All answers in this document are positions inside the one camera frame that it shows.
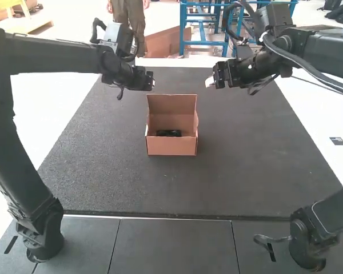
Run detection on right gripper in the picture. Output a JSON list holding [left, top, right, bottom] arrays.
[[205, 57, 258, 90]]

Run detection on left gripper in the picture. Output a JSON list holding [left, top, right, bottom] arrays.
[[128, 66, 157, 92]]

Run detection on cardboard box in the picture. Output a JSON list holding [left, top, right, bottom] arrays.
[[145, 93, 200, 156]]

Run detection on brown cardboard carton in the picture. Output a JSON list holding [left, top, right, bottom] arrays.
[[144, 25, 193, 59]]

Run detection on black square fan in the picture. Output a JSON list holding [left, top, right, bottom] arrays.
[[155, 129, 183, 138]]

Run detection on person's legs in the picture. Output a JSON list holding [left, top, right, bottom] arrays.
[[107, 0, 151, 58]]

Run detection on black mat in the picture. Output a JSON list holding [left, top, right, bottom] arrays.
[[37, 67, 343, 220]]

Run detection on wooden pallet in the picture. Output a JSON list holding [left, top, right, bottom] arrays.
[[0, 0, 55, 35]]

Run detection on black bag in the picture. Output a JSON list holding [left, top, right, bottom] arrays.
[[317, 0, 343, 25]]

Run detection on dark base panel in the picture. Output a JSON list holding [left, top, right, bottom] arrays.
[[0, 216, 121, 274], [108, 218, 241, 274], [230, 220, 343, 274]]

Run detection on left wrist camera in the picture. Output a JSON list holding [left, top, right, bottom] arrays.
[[102, 22, 135, 58]]

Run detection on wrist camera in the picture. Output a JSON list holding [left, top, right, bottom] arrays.
[[257, 2, 294, 29], [102, 22, 135, 58]]

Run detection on black cable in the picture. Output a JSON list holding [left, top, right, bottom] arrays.
[[222, 0, 265, 46], [262, 31, 343, 98], [90, 17, 108, 44]]

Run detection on blue metal frame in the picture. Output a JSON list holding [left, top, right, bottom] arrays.
[[178, 0, 300, 57]]

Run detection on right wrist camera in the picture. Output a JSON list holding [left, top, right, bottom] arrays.
[[257, 2, 294, 29]]

